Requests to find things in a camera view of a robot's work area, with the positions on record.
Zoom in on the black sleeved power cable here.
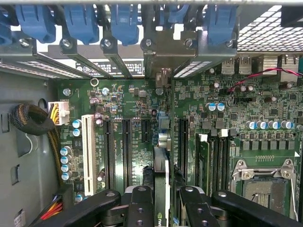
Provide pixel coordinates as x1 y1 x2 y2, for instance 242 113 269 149
10 103 64 187

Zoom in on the white power connector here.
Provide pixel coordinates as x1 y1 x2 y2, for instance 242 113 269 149
48 101 71 126

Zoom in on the metal slot cover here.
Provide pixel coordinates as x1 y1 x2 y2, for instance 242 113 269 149
0 37 92 80
172 29 239 79

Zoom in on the black RAM slot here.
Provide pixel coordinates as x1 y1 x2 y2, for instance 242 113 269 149
219 129 230 192
210 129 220 192

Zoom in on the open grey PC case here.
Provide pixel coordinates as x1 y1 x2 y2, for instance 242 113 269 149
0 0 303 227

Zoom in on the white expansion slot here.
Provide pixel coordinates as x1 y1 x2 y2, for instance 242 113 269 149
81 114 97 197

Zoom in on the silver rear port block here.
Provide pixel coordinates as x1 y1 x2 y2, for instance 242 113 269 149
221 56 252 75
262 55 279 76
280 53 300 82

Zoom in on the red black twisted wire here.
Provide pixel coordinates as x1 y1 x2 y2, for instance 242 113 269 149
227 67 303 93

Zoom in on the short black expansion slot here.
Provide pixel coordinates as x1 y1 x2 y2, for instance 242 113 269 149
141 118 151 144

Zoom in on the blue slot clip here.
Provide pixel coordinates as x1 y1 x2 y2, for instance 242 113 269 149
158 4 190 24
205 4 239 45
110 4 140 47
15 4 56 44
62 4 100 45
0 9 12 45

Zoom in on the green motherboard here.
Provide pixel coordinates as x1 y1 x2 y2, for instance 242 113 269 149
56 60 303 220

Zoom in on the red yellow wire bundle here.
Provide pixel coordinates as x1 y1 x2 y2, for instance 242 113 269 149
40 195 63 220

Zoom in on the CPU socket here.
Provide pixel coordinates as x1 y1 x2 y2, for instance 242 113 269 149
231 158 299 220

